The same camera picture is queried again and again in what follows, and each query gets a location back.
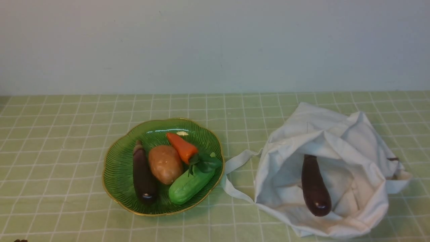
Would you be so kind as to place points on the brown potato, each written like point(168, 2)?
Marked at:
point(165, 164)

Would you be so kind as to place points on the slim purple eggplant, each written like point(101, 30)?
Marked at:
point(144, 182)

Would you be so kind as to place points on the green checkered tablecloth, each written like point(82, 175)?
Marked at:
point(53, 146)

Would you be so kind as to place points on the white cloth bag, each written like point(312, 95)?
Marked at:
point(358, 169)

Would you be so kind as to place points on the orange carrot with leaves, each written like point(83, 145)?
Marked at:
point(191, 156)

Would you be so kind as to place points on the green ribbed glass plate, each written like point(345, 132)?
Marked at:
point(118, 164)

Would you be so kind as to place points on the plump dark purple eggplant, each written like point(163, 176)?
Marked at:
point(315, 193)

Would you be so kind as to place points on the green cucumber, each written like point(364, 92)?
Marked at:
point(187, 186)

